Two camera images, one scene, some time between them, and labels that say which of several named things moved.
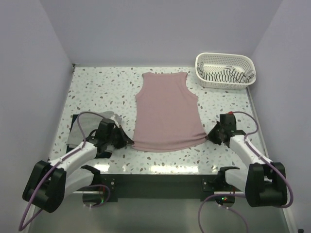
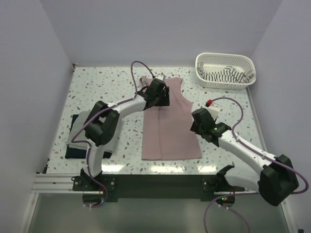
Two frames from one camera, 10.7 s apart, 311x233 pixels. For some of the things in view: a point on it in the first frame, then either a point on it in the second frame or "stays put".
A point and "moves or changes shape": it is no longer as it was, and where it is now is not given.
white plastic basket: x=225 y=71 stays put
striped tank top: x=229 y=74 stays put
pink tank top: x=167 y=118 moves or changes shape
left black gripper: x=124 y=139 -> x=165 y=101
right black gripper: x=210 y=136 -> x=194 y=128
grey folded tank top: x=91 y=122 stays put
